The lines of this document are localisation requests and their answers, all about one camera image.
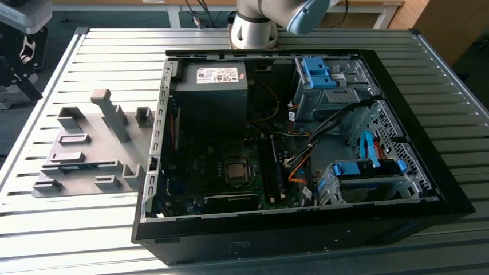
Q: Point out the CPU socket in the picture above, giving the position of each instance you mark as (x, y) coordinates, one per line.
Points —
(237, 159)

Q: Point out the metal disk bay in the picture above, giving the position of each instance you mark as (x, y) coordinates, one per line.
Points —
(375, 181)

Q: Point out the black graphics card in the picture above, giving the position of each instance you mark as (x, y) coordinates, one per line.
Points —
(229, 203)

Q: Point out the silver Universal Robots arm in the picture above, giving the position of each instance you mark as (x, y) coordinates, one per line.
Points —
(252, 31)

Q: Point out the blue drive latch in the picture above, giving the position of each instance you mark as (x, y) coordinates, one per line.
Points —
(317, 74)

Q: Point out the gray power supply unit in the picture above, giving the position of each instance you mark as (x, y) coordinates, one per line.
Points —
(213, 97)

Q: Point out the silver CPU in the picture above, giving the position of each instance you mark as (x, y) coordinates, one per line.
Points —
(236, 171)

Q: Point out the dark RAM stick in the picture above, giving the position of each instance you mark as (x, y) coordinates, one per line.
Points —
(72, 168)
(277, 169)

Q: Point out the wooden cabinet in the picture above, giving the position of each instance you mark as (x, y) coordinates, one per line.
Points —
(451, 25)

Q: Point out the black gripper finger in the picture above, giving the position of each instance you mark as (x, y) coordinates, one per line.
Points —
(27, 80)

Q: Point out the green motherboard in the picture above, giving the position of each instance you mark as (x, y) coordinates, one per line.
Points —
(256, 172)

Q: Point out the gray parts rack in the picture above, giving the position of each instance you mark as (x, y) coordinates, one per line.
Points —
(95, 143)

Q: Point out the metal drive cage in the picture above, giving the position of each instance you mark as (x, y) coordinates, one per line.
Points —
(336, 98)

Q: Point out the hard disk in blue carrier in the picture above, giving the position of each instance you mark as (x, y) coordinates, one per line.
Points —
(345, 169)

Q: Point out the black open PC case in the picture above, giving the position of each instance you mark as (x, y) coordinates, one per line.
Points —
(267, 237)

